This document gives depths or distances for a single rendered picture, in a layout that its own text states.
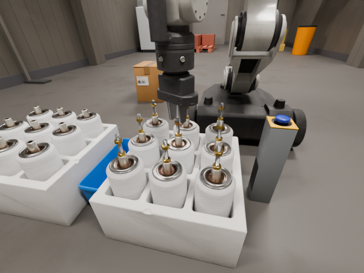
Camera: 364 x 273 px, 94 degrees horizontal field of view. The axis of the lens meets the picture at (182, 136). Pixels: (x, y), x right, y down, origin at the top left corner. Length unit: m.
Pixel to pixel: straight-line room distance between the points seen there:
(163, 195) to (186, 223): 0.08
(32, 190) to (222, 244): 0.54
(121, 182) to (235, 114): 0.63
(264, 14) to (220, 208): 0.69
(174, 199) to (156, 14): 0.39
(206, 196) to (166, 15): 0.38
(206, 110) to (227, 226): 0.60
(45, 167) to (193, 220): 0.46
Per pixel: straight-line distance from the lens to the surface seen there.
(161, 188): 0.41
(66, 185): 0.67
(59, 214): 0.70
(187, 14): 0.38
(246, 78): 1.04
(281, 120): 0.55
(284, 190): 0.82
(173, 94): 0.42
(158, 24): 0.37
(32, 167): 0.65
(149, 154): 0.54
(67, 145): 0.71
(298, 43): 5.09
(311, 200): 0.83
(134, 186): 0.47
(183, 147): 0.50
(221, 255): 0.54
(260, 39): 0.81
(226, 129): 0.60
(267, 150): 0.58
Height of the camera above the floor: 0.55
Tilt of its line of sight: 32 degrees down
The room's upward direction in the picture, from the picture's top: 1 degrees counter-clockwise
